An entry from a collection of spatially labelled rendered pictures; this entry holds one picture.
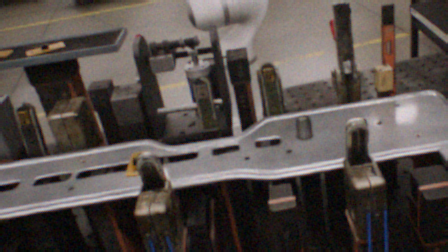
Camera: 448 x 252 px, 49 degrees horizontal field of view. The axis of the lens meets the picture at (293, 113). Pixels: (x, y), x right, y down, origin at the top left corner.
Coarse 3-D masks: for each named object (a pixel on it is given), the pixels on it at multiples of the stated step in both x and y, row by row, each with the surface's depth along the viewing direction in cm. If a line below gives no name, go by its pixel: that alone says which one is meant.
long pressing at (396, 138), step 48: (432, 96) 107; (144, 144) 104; (192, 144) 101; (240, 144) 99; (288, 144) 97; (336, 144) 95; (384, 144) 93; (432, 144) 91; (0, 192) 94; (48, 192) 92; (96, 192) 90
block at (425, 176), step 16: (416, 176) 87; (432, 176) 86; (416, 192) 87; (432, 192) 82; (416, 208) 87; (432, 208) 82; (416, 224) 89; (432, 224) 83; (416, 240) 93; (432, 240) 85
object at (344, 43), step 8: (336, 8) 103; (344, 8) 101; (336, 16) 104; (344, 16) 101; (336, 24) 104; (344, 24) 105; (336, 32) 105; (344, 32) 106; (352, 32) 105; (336, 40) 106; (344, 40) 107; (352, 40) 106; (336, 48) 107; (344, 48) 107; (352, 48) 106; (344, 56) 108; (352, 56) 107; (352, 64) 108; (344, 80) 109
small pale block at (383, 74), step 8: (376, 72) 108; (384, 72) 107; (392, 72) 107; (376, 80) 109; (384, 80) 108; (392, 80) 108; (376, 88) 111; (384, 88) 109; (392, 88) 109; (384, 96) 110; (392, 160) 119; (392, 168) 120; (392, 176) 121; (392, 184) 123; (392, 192) 124
